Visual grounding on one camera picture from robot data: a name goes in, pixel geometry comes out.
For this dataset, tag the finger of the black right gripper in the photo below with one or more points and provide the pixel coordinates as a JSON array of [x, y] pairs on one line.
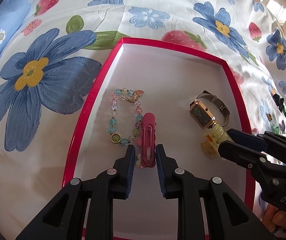
[[246, 157], [247, 140]]

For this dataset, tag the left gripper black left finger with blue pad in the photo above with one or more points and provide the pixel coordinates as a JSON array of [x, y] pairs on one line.
[[84, 209]]

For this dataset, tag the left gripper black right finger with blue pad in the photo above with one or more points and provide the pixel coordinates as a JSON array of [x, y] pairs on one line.
[[207, 209]]

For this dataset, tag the yellow claw hair clip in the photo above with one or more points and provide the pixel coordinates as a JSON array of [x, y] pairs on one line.
[[214, 137]]

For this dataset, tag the gold green-faced wristwatch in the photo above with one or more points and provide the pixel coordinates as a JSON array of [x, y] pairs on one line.
[[202, 115]]

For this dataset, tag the pink snap hair clip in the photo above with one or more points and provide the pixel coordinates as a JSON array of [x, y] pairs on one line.
[[146, 159]]

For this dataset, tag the person's right hand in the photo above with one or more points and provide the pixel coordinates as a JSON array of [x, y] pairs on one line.
[[274, 218]]

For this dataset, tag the black scrunchie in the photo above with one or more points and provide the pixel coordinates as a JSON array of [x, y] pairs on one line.
[[279, 101]]

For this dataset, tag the red shallow cardboard box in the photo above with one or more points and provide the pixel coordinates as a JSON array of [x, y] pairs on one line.
[[171, 76]]

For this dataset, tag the floral white bed sheet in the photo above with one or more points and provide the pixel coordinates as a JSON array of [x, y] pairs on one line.
[[50, 64]]

